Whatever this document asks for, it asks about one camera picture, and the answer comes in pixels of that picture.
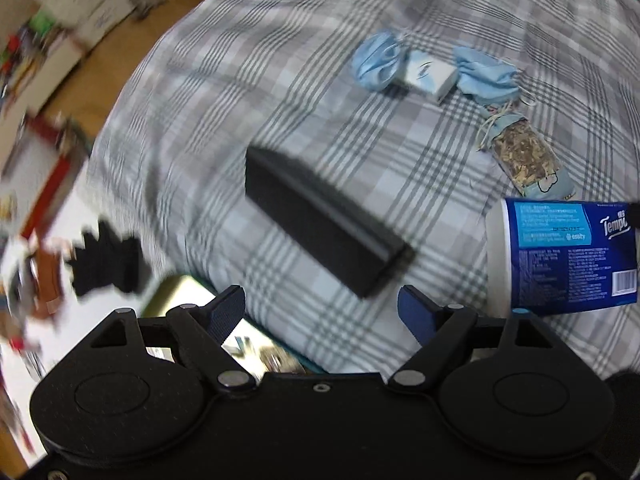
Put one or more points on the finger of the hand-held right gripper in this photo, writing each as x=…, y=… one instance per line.
x=635, y=213

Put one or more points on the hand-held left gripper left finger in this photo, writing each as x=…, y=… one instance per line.
x=227, y=310

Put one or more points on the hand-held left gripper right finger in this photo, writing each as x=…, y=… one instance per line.
x=417, y=314

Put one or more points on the rectangular metal tin tray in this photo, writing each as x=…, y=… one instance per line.
x=172, y=294

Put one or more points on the blue tissue pack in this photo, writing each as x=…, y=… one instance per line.
x=560, y=255

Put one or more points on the blue dried herb sachet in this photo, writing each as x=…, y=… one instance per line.
x=525, y=155

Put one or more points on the black glove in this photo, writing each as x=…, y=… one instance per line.
x=107, y=260

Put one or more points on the black triangular case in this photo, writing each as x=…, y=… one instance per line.
x=325, y=220

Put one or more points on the brown leather holder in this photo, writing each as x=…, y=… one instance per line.
x=45, y=277

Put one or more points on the grey plaid bedsheet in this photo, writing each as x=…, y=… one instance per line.
x=350, y=135

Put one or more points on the blue face mask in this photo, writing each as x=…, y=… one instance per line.
x=376, y=62
x=487, y=77

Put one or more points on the red desk calendar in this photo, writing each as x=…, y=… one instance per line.
x=45, y=175

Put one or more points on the small white tissue packet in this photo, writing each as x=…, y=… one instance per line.
x=427, y=75

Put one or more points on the white cardboard box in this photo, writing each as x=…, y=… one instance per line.
x=80, y=2

